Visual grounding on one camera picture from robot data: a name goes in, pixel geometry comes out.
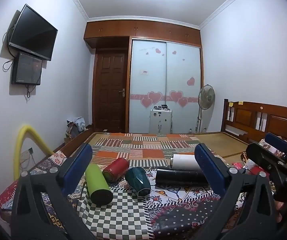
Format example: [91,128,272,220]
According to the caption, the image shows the black cable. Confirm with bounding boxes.
[2,58,16,72]
[25,84,37,99]

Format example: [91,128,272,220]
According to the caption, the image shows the white cup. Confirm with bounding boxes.
[170,154,201,170]

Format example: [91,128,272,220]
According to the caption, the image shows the brown wooden door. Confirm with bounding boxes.
[93,52,129,132]

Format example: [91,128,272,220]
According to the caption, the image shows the pile of bags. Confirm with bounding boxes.
[65,116,87,139]

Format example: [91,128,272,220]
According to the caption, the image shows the black cup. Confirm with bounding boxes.
[155,169,209,187]

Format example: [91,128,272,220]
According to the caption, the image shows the wooden overhead cabinet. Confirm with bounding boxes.
[84,20,201,47]

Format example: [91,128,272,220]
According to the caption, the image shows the white box appliance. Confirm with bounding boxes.
[149,109,172,135]

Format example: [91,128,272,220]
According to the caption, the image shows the dark teal faceted cup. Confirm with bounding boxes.
[125,167,152,197]

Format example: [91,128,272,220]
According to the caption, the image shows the standing fan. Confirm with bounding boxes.
[196,85,216,133]

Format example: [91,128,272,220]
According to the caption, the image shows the wooden bed frame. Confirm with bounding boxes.
[31,99,287,175]

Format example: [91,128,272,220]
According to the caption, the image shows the patchwork striped blanket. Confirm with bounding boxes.
[92,133,201,168]

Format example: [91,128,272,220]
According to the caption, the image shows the small wall-mounted black monitor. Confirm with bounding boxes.
[11,52,43,85]

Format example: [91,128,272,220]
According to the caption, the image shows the yellow foam tube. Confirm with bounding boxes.
[13,124,54,181]

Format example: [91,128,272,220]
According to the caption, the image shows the dark floral cloth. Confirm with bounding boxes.
[149,197,244,239]

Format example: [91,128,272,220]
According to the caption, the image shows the glass wardrobe with heart stickers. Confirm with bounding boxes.
[128,38,203,134]

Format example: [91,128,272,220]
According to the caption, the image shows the red cup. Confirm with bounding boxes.
[102,157,130,183]

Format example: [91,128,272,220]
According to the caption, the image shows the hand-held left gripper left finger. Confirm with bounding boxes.
[10,143,96,240]

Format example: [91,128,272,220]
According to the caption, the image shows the colourful floral quilt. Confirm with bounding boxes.
[0,150,85,233]

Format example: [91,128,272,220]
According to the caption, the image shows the wall-mounted black television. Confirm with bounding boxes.
[8,4,58,62]

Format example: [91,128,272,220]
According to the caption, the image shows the red packets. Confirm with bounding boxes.
[232,161,271,178]

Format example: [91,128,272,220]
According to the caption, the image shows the green cup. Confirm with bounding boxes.
[85,164,114,207]

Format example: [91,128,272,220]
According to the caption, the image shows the green white checkered cloth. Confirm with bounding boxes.
[77,180,156,239]

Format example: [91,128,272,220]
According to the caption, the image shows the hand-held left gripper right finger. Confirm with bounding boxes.
[194,143,284,240]

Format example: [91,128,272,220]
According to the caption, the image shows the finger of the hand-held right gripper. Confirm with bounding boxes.
[246,142,287,202]
[265,132,287,173]

